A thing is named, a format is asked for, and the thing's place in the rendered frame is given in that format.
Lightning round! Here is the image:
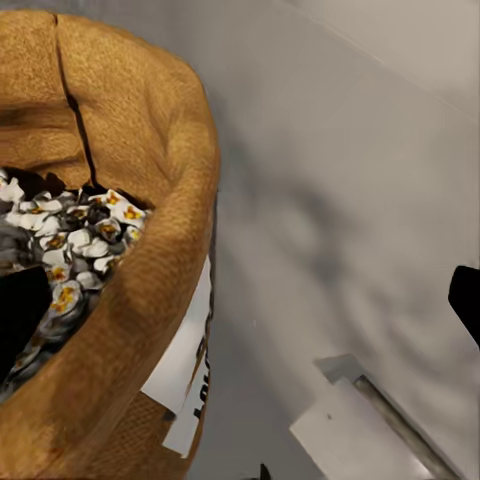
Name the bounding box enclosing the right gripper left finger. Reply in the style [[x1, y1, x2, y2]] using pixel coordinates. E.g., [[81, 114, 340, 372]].
[[0, 264, 51, 387]]

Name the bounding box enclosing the popcorn bag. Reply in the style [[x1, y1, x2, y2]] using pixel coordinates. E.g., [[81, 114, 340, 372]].
[[0, 9, 221, 480]]

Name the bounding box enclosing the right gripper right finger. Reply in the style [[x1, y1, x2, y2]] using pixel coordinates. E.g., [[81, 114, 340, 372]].
[[448, 265, 480, 347]]

